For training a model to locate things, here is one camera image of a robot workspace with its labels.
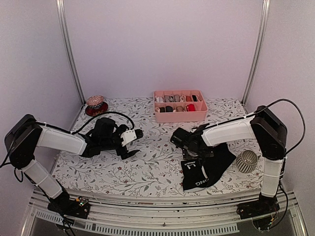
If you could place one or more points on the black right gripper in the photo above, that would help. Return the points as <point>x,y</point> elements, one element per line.
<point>208,153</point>

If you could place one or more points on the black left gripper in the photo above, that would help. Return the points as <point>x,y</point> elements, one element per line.
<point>127,155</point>

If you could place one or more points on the pink divided storage box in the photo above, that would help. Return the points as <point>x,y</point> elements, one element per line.
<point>178,106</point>

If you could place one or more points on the black underwear beige waistband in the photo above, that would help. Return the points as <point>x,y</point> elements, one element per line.
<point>195,98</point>

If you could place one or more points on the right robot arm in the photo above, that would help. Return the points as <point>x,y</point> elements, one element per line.
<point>269,134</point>

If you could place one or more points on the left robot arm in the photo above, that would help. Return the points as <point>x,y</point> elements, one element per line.
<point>28,134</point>

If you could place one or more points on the black underwear white lettering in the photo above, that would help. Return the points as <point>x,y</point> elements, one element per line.
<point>202,173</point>

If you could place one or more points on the floral patterned table mat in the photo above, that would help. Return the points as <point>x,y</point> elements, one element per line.
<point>154,171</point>

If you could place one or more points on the striped round cup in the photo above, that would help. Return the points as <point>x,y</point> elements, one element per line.
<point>246,161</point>

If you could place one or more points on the red patterned pincushion on saucer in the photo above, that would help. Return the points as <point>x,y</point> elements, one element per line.
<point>96,105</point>

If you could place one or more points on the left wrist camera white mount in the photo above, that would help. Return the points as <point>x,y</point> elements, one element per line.
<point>130,135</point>

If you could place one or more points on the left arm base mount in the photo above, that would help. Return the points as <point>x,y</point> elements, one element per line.
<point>63,204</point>

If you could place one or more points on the aluminium front rail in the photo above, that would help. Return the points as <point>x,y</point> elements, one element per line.
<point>166,216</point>

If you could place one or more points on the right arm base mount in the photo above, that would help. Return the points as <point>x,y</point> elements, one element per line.
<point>264,205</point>

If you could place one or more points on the right aluminium frame post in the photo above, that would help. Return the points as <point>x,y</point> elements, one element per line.
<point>259,42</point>

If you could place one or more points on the aluminium frame post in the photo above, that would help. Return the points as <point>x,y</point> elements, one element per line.
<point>259,42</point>
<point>68,49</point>

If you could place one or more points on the left aluminium frame post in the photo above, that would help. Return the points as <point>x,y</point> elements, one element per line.
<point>68,49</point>

